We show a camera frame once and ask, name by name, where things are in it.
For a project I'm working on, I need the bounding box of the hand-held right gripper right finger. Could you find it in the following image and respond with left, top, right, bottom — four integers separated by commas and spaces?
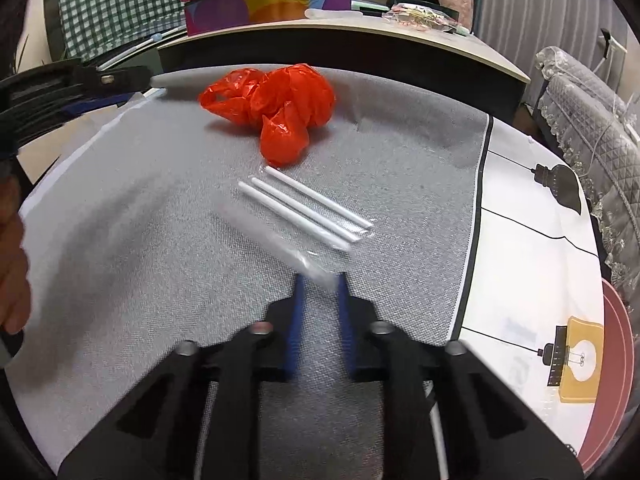
336, 272, 586, 480

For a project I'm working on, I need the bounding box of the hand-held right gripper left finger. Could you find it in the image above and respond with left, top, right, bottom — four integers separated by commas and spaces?
57, 274, 308, 480

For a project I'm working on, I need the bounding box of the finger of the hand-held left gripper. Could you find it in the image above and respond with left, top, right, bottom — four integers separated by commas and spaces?
60, 95, 129, 121
75, 62, 152, 96

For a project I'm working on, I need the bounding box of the clear plastic wrapper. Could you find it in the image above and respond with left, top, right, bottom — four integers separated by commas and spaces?
220, 200, 347, 292

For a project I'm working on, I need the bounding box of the pink plastic basin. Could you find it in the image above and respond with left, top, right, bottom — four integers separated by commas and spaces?
575, 277, 636, 476

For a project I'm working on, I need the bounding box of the person's left hand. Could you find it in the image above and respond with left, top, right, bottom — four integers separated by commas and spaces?
0, 175, 32, 335

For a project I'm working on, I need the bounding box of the green checked cloth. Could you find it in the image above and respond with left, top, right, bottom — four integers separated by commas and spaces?
57, 0, 198, 61

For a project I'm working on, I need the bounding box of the black television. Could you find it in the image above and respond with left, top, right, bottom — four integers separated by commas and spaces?
42, 0, 68, 61

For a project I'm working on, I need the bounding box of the white straw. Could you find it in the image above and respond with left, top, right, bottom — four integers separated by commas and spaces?
264, 165, 375, 229
237, 181, 352, 253
250, 176, 362, 244

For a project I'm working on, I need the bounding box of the grey woven mat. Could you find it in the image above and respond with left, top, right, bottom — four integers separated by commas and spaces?
10, 65, 493, 480

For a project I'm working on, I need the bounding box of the colourful box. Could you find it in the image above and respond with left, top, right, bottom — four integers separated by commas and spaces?
181, 0, 353, 38

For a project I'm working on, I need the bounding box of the red plastic bag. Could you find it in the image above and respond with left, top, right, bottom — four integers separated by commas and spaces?
198, 63, 337, 168

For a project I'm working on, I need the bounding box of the white printed tablecloth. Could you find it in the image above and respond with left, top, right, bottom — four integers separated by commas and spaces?
440, 117, 608, 466

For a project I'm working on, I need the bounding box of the white tube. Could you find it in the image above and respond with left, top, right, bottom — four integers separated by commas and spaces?
304, 7, 363, 21

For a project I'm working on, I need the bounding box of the clear packet of stickers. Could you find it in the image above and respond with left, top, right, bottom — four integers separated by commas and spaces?
384, 2, 458, 33

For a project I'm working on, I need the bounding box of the grey quilted sofa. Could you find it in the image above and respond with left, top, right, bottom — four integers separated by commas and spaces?
535, 46, 640, 311

